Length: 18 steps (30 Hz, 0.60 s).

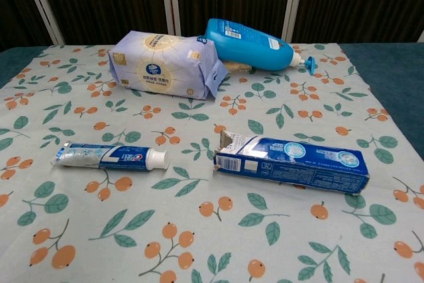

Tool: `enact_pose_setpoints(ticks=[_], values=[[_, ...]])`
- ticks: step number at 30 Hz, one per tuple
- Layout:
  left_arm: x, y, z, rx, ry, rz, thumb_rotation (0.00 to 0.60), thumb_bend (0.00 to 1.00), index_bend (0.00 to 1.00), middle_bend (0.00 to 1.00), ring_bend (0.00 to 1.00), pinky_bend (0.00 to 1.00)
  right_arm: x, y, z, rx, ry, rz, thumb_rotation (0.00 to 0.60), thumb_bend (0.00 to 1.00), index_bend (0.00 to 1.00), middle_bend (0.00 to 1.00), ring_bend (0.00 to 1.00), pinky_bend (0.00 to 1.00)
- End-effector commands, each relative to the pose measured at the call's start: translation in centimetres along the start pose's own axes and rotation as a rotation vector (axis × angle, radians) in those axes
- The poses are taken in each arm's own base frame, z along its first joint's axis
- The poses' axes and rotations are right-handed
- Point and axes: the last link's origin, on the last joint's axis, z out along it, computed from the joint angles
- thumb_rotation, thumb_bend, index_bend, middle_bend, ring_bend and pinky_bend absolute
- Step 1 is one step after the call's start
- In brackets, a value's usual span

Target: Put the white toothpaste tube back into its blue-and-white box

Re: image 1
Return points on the blue toothpaste carton box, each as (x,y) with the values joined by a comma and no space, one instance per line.
(298,165)

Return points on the blue white toothpaste tube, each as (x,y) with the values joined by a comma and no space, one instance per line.
(109,158)

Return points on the purple tissue pack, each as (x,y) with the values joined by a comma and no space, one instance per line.
(165,64)

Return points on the blue pump bottle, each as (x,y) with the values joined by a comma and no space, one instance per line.
(248,47)

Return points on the floral fruit print tablecloth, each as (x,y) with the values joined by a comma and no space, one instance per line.
(198,230)

